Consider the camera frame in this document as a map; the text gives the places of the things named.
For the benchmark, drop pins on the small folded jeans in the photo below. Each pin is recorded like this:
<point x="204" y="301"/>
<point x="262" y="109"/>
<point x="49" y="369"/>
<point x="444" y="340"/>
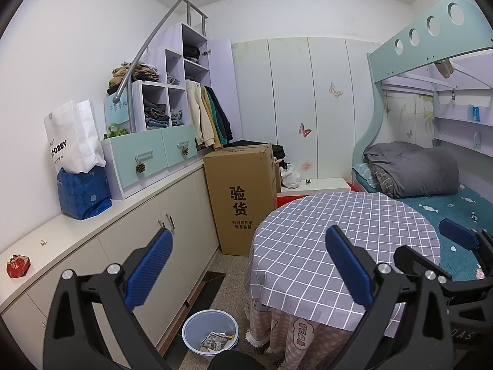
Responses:
<point x="173" y="79"/>

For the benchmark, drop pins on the metal handrail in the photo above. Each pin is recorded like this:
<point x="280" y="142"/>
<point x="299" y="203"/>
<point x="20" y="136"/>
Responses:
<point x="154" y="38"/>

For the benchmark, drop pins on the teal sign board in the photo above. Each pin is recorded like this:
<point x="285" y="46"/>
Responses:
<point x="115" y="111"/>

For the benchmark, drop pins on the faint pink butterfly sticker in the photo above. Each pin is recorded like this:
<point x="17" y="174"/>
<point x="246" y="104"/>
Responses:
<point x="307" y="166"/>

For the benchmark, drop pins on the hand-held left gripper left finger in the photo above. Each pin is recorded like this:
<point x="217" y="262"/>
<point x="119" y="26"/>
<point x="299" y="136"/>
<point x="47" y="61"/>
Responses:
<point x="150" y="266"/>

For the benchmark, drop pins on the teal drawer unit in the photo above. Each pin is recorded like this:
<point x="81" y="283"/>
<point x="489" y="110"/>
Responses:
<point x="154" y="154"/>

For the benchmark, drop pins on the blue bag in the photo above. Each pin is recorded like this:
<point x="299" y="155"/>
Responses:
<point x="83" y="196"/>

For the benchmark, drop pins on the purple bed wall shelf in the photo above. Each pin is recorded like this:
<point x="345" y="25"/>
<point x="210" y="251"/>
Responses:
<point x="454" y="123"/>

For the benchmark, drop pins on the black folded clothes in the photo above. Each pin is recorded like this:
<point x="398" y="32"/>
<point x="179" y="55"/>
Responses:
<point x="191" y="53"/>

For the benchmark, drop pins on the teal bunk bed frame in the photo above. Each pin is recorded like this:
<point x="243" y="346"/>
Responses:
<point x="393" y="50"/>

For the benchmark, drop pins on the large cardboard box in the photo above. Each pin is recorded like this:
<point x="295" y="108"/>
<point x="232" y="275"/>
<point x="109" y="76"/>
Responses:
<point x="238" y="185"/>

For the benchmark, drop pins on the grey checked tablecloth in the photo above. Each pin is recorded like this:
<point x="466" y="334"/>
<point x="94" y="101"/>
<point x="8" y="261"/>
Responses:
<point x="308" y="239"/>

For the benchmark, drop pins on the yellow garment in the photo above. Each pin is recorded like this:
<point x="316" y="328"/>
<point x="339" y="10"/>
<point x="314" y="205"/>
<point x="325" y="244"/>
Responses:
<point x="215" y="131"/>

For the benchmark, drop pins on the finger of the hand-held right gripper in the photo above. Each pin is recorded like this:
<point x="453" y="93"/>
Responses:
<point x="416" y="260"/>
<point x="458" y="233"/>

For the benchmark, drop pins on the white plastic bag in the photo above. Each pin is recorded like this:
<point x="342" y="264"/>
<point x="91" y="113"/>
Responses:
<point x="290" y="177"/>

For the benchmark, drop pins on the blue plastic bin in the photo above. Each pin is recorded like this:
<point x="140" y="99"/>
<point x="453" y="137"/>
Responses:
<point x="192" y="331"/>

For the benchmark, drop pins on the white wardrobe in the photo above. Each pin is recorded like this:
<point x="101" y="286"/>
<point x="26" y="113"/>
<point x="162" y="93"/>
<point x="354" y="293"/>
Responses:
<point x="308" y="84"/>

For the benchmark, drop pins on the grey duvet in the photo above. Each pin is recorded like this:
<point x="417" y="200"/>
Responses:
<point x="416" y="169"/>

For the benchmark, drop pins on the beige butterfly sticker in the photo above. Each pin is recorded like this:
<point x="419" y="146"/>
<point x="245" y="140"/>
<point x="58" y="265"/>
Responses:
<point x="336" y="90"/>

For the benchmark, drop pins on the beige hanging object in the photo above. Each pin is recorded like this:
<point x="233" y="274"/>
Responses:
<point x="445" y="67"/>

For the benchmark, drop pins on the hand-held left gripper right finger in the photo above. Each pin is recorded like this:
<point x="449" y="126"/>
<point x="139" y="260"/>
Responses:
<point x="348" y="266"/>

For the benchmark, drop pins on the low beige cabinet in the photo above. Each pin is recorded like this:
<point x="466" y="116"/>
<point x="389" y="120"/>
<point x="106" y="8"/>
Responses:
<point x="115" y="246"/>

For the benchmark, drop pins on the white paper bag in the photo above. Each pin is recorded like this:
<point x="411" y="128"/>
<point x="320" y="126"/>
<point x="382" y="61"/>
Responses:
<point x="73" y="135"/>

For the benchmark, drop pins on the purple shelf unit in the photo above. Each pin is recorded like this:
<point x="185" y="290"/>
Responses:
<point x="173" y="61"/>

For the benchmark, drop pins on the green garment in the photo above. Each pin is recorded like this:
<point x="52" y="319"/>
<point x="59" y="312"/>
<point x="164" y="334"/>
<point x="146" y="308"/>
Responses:
<point x="222" y="131"/>

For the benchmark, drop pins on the red candy packet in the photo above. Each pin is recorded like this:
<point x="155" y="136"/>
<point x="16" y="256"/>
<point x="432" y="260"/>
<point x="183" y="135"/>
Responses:
<point x="18" y="266"/>

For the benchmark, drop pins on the cream jacket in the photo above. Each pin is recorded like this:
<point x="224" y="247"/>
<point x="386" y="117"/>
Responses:
<point x="198" y="115"/>

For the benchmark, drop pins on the blue box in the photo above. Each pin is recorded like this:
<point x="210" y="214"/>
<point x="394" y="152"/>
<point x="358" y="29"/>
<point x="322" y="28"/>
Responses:
<point x="475" y="113"/>

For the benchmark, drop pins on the dark folded clothes stack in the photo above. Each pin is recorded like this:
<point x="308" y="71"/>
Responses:
<point x="156" y="111"/>

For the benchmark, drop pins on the pink patterned table skirt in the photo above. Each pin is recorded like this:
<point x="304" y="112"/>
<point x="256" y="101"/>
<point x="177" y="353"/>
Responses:
<point x="308" y="339"/>

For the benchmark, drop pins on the black coat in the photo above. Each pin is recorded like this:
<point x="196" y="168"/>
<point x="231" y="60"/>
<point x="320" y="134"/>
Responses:
<point x="227" y="119"/>

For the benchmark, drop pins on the white step platform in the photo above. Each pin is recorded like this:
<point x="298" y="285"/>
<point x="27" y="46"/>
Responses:
<point x="323" y="185"/>

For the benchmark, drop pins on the red mat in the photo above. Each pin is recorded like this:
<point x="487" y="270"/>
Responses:
<point x="289" y="200"/>

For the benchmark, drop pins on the green plant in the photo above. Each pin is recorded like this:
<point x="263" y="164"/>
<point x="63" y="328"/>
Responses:
<point x="115" y="133"/>

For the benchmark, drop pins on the blue checked pillow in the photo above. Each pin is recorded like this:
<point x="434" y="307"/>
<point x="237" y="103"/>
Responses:
<point x="362" y="175"/>

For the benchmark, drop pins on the black clothes pile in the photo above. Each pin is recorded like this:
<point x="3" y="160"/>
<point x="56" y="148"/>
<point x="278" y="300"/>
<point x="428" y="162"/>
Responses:
<point x="278" y="152"/>

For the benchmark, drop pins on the brown folded clothes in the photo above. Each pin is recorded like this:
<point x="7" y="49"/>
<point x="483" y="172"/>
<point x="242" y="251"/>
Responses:
<point x="134" y="75"/>

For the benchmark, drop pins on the folded jeans stack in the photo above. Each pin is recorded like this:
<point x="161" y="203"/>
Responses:
<point x="177" y="117"/>

